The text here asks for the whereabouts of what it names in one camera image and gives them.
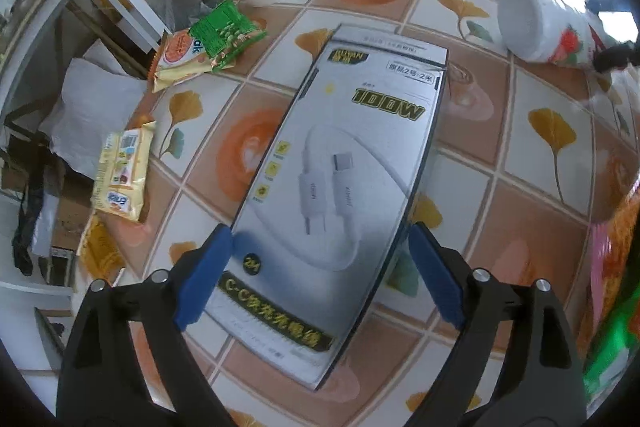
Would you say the large white sack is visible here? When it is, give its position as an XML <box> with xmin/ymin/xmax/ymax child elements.
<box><xmin>39</xmin><ymin>57</ymin><xmax>147</xmax><ymax>180</ymax></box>

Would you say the white strawberry print tub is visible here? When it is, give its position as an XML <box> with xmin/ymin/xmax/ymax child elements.
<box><xmin>496</xmin><ymin>0</ymin><xmax>608</xmax><ymax>68</ymax></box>

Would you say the ginkgo print tablecloth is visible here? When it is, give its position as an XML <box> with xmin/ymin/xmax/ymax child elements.
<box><xmin>75</xmin><ymin>0</ymin><xmax>640</xmax><ymax>427</ymax></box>

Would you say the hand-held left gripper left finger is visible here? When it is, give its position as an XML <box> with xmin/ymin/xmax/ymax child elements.
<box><xmin>56</xmin><ymin>223</ymin><xmax>236</xmax><ymax>427</ymax></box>

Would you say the yellow biscuit packet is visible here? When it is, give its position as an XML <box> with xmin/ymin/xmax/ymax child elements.
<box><xmin>90</xmin><ymin>121</ymin><xmax>157</xmax><ymax>224</ymax></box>

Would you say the orange snack packet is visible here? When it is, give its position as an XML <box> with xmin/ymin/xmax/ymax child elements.
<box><xmin>151</xmin><ymin>32</ymin><xmax>236</xmax><ymax>94</ymax></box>

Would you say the green snack packet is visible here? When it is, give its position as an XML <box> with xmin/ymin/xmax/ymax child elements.
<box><xmin>189</xmin><ymin>0</ymin><xmax>268</xmax><ymax>72</ymax></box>

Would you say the white cable box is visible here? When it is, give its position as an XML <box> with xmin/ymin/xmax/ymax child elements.
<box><xmin>205</xmin><ymin>24</ymin><xmax>449</xmax><ymax>392</ymax></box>

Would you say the golden snack packet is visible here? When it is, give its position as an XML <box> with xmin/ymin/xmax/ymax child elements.
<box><xmin>77</xmin><ymin>216</ymin><xmax>126</xmax><ymax>280</ymax></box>

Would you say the brown cardboard piece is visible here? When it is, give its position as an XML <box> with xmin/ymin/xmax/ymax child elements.
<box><xmin>50</xmin><ymin>197</ymin><xmax>93</xmax><ymax>253</ymax></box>

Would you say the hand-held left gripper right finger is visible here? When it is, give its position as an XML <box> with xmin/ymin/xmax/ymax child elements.
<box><xmin>407</xmin><ymin>222</ymin><xmax>587</xmax><ymax>427</ymax></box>

